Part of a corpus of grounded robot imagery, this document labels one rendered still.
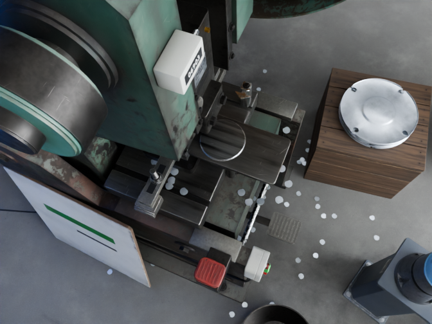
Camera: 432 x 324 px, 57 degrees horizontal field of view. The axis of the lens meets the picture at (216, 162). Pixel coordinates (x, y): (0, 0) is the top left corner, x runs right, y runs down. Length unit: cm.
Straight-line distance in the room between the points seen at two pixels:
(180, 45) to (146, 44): 6
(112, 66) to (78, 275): 144
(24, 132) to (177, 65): 20
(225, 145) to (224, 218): 21
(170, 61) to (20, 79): 18
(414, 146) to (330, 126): 32
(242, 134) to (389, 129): 72
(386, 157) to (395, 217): 40
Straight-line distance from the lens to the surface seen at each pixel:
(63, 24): 50
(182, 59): 52
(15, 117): 50
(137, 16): 46
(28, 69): 47
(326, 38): 233
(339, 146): 159
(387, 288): 138
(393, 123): 165
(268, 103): 129
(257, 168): 104
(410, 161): 164
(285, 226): 164
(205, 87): 91
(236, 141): 106
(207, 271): 99
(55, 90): 47
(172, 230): 117
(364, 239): 186
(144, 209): 108
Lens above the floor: 174
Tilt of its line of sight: 67 degrees down
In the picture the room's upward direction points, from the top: 8 degrees counter-clockwise
